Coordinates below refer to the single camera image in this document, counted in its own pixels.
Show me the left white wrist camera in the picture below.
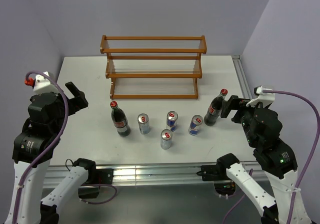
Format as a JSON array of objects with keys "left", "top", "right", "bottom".
[{"left": 24, "top": 74, "right": 59, "bottom": 94}]

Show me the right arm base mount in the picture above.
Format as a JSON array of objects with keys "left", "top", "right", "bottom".
[{"left": 196, "top": 164, "right": 236, "bottom": 197}]

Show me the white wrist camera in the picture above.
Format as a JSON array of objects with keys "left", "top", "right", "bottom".
[
  {"left": 246, "top": 85, "right": 275, "bottom": 108},
  {"left": 24, "top": 74, "right": 59, "bottom": 94}
]

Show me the leftmost silver energy can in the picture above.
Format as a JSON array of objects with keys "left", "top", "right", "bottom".
[{"left": 137, "top": 113, "right": 150, "bottom": 134}]

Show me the front silver energy can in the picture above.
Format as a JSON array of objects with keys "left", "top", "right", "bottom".
[{"left": 160, "top": 129, "right": 173, "bottom": 150}]

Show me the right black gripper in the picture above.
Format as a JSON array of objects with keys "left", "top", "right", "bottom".
[{"left": 219, "top": 93, "right": 263, "bottom": 145}]

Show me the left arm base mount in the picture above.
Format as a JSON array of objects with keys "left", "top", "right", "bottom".
[{"left": 78, "top": 168, "right": 114, "bottom": 199}]

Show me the aluminium side rail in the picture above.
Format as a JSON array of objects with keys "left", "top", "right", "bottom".
[{"left": 231, "top": 55, "right": 252, "bottom": 99}]

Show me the blue energy can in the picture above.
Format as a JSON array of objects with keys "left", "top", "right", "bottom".
[{"left": 188, "top": 115, "right": 203, "bottom": 135}]

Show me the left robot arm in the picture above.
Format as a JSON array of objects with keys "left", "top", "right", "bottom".
[{"left": 5, "top": 82, "right": 98, "bottom": 224}]

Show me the cola glass bottle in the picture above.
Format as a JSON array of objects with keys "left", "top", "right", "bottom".
[
  {"left": 204, "top": 89, "right": 228, "bottom": 126},
  {"left": 110, "top": 101, "right": 131, "bottom": 137}
]

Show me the wooden three-tier shelf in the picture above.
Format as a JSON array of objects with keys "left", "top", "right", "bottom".
[{"left": 99, "top": 35, "right": 207, "bottom": 99}]

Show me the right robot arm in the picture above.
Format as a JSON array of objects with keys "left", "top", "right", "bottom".
[{"left": 216, "top": 95, "right": 312, "bottom": 224}]

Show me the aluminium front rail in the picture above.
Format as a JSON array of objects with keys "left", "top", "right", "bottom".
[{"left": 43, "top": 162, "right": 267, "bottom": 189}]

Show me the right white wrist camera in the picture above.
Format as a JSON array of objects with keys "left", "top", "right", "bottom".
[{"left": 246, "top": 85, "right": 275, "bottom": 108}]

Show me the silver energy can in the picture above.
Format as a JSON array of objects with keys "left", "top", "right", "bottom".
[
  {"left": 160, "top": 129, "right": 173, "bottom": 150},
  {"left": 137, "top": 113, "right": 150, "bottom": 134}
]

